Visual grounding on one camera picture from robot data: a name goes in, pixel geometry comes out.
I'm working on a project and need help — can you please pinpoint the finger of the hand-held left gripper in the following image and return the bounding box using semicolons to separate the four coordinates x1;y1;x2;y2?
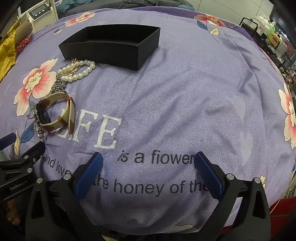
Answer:
0;133;17;150
0;141;46;183

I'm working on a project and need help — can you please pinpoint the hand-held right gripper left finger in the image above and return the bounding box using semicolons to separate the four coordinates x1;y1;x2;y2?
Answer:
25;152;103;241

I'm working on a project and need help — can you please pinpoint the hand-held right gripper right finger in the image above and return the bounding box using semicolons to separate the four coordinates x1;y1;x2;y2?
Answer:
194;151;271;241

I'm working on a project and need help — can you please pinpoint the silver ring hoop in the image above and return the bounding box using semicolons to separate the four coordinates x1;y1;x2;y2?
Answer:
35;123;48;142

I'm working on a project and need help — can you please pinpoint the cream leather strap wristwatch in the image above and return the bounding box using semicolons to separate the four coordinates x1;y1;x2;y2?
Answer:
33;90;76;135

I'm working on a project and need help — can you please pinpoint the silver chain bracelet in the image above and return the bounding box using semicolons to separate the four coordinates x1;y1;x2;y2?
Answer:
47;76;68;96

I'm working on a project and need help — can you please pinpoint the white pearl bracelet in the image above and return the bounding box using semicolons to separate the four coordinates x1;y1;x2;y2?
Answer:
57;60;96;82

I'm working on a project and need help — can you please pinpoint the black cardboard box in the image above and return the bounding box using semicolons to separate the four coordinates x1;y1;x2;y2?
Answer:
58;25;161;71

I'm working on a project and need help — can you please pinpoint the purple floral bedsheet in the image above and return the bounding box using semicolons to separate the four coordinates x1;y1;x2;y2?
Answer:
0;8;296;234

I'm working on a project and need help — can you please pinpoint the red object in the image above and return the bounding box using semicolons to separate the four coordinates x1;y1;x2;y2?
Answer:
268;196;296;233

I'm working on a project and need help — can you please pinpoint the gold satin cloth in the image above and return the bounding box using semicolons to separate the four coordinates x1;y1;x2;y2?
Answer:
0;29;18;82

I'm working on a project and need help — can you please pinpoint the red patterned cloth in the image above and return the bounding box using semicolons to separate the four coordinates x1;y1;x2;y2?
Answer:
15;35;31;53

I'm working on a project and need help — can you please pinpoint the beige fabric roll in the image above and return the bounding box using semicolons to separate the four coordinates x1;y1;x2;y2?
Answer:
14;20;35;38

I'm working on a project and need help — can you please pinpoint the white machine with panel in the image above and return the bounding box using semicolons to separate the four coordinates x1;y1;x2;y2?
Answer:
26;0;58;35

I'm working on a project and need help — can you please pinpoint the black metal rack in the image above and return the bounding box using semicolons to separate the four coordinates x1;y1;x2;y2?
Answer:
238;17;296;71

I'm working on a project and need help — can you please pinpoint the teal duvet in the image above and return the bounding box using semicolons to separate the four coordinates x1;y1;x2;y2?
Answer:
57;0;125;17

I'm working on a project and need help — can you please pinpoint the white plastic bottle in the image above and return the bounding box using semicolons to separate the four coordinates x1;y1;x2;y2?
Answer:
256;14;270;31

